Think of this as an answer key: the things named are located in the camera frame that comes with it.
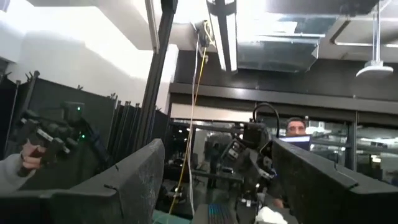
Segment white cloth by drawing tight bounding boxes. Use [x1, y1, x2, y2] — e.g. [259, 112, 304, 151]
[254, 206, 289, 224]

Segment person's forearm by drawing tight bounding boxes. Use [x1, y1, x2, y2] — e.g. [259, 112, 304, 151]
[0, 153, 37, 195]

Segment person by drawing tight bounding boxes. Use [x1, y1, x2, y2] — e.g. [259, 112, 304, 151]
[285, 116, 308, 138]

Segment silver ventilation duct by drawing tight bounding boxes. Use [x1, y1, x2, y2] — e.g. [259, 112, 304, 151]
[236, 17, 321, 74]

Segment lit computer screen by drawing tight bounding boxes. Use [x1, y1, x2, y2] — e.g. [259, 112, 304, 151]
[278, 134, 312, 152]

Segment person's hand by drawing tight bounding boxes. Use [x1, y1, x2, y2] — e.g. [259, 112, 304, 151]
[19, 141, 47, 171]

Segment white hanging cable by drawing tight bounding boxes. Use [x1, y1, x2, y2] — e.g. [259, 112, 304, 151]
[185, 29, 201, 216]

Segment white ceiling-mounted device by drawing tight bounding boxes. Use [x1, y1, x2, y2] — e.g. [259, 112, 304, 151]
[356, 0, 395, 78]

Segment black partition panels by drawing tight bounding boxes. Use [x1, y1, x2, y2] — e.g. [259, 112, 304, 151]
[0, 70, 170, 191]

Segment LED light bar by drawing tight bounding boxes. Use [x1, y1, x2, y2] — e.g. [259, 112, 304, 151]
[206, 0, 239, 73]

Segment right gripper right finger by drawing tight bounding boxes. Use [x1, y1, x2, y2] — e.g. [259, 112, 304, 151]
[271, 138, 398, 224]

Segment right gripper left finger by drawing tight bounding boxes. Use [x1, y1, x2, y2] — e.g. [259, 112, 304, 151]
[0, 138, 166, 224]

